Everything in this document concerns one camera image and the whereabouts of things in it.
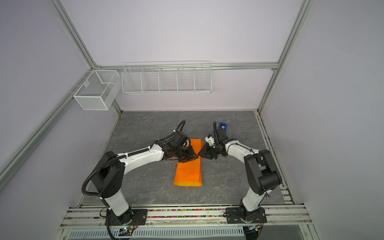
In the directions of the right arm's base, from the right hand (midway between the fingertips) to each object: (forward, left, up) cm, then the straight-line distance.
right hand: (200, 156), depth 89 cm
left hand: (-4, +1, +4) cm, 6 cm away
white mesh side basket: (+36, +66, +22) cm, 78 cm away
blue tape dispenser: (+23, -16, +1) cm, 28 cm away
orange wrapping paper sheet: (-11, +6, +2) cm, 13 cm away
